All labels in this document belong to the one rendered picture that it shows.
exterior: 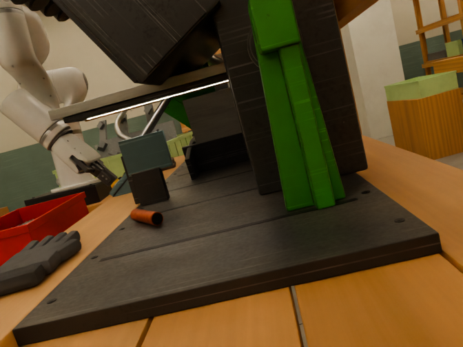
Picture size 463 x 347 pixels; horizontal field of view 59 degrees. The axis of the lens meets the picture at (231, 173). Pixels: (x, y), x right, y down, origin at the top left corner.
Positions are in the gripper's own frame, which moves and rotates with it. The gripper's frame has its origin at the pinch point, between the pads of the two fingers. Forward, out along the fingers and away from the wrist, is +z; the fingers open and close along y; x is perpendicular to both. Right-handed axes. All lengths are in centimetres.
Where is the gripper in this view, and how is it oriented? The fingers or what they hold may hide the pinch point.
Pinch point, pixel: (107, 177)
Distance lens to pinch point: 113.1
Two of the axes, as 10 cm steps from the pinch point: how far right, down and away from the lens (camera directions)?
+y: -0.5, 1.9, -9.8
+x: 6.4, -7.5, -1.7
